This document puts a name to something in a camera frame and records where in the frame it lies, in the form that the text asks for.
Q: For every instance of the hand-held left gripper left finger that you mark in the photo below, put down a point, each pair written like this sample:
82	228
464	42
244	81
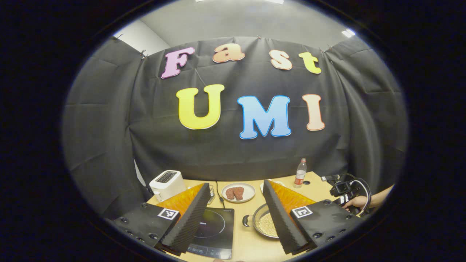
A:
189	222

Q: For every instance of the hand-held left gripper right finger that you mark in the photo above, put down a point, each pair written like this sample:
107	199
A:
284	222

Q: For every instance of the black induction cooktop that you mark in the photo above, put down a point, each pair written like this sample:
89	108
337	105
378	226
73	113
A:
214	229

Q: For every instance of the pile of yellow soybeans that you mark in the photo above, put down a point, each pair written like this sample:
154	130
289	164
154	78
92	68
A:
269	223

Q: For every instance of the white divided dish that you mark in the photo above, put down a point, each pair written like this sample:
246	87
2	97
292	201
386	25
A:
276	182

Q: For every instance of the clear plastic water bottle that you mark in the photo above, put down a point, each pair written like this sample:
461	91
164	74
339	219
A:
300	176

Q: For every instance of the white toaster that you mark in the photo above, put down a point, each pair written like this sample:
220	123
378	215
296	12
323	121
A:
165	183

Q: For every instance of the round white plate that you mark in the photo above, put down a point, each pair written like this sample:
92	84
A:
249	191

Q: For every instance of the red meat patty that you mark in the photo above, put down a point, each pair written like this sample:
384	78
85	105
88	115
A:
239	193
230	193

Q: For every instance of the black backdrop cloth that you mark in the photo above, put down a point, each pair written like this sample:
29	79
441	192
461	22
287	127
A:
153	127

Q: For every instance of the small ceiling light panel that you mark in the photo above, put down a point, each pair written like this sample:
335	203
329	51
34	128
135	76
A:
348	33

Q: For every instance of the large ceiling light panel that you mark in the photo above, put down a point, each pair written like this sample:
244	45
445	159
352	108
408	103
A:
240	1

